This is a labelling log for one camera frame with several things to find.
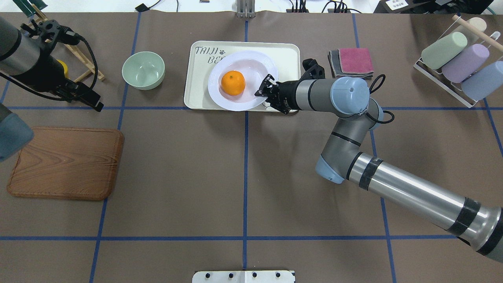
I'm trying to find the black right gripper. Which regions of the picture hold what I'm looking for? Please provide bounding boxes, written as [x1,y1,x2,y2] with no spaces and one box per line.
[254,74,299,115]

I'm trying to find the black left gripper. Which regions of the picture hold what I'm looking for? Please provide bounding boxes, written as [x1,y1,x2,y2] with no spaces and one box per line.
[47,76,104,112]

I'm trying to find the white round plate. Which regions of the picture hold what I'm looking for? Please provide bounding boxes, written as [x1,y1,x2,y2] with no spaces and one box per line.
[207,51,278,111]

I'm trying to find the orange fruit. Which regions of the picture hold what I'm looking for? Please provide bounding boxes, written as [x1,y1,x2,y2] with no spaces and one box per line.
[220,70,246,96]

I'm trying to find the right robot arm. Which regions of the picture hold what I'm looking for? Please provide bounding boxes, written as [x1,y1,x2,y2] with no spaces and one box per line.
[255,75,503,262]

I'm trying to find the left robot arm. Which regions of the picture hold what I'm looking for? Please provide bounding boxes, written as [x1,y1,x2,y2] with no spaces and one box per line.
[0,18,104,112]

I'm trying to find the cream bear serving tray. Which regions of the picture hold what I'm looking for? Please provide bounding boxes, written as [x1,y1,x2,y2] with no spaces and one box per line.
[184,40,301,112]

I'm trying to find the wooden dish rack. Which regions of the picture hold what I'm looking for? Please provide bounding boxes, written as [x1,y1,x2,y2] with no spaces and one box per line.
[13,0,95,82]

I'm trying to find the yellow mug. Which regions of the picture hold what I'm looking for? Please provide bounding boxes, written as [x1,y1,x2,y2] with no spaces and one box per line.
[57,59,70,79]

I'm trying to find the green bowl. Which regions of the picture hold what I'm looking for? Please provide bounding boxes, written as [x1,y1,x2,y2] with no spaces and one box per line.
[121,51,165,91]

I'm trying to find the brown wooden cutting board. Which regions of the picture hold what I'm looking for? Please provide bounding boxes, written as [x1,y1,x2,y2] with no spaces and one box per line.
[7,127,125,201]

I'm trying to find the stacked grey and pink cloths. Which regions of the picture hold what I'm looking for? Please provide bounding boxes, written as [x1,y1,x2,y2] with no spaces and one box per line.
[328,48,374,79]

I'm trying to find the green cup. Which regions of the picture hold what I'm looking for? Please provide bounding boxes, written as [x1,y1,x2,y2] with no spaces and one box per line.
[421,32,468,70]

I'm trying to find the purple cup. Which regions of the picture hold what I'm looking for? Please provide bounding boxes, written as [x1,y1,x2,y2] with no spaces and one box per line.
[442,44,489,83]

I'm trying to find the blue cup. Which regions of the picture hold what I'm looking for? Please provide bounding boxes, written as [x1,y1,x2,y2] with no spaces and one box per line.
[461,61,503,101]

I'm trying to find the beige cup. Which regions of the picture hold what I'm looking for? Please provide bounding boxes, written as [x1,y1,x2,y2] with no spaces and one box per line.
[467,17,487,33]

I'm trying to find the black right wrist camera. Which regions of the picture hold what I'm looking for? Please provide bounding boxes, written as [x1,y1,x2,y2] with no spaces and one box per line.
[299,59,325,81]

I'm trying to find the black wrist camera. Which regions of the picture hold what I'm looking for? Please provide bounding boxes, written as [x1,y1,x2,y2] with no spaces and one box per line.
[23,20,84,46]
[299,59,325,81]

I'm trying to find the black left camera cable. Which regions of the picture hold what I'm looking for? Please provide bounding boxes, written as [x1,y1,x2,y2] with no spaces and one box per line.
[0,35,99,102]

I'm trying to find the black camera cable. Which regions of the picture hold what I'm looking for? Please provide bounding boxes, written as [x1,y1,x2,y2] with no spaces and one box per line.
[0,35,99,102]
[367,74,395,125]

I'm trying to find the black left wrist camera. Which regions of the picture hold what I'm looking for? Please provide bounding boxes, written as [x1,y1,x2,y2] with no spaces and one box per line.
[23,20,84,46]

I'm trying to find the black right camera cable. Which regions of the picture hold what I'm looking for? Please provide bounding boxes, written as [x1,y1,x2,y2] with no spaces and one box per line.
[367,74,395,125]

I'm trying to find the white mounting base plate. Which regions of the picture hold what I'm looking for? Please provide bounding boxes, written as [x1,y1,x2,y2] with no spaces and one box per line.
[192,270,296,283]

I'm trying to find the white wire cup rack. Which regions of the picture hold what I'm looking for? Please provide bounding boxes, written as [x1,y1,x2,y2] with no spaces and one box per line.
[414,13,502,108]

